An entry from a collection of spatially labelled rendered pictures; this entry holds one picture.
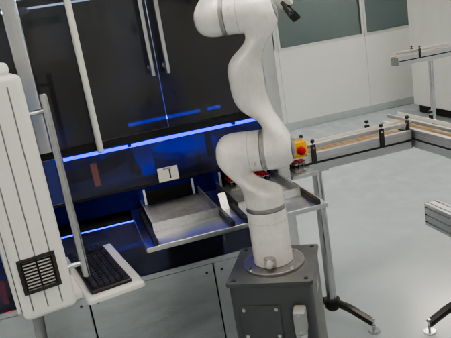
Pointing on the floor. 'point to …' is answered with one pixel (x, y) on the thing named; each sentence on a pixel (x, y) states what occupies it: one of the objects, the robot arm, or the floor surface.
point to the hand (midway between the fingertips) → (292, 11)
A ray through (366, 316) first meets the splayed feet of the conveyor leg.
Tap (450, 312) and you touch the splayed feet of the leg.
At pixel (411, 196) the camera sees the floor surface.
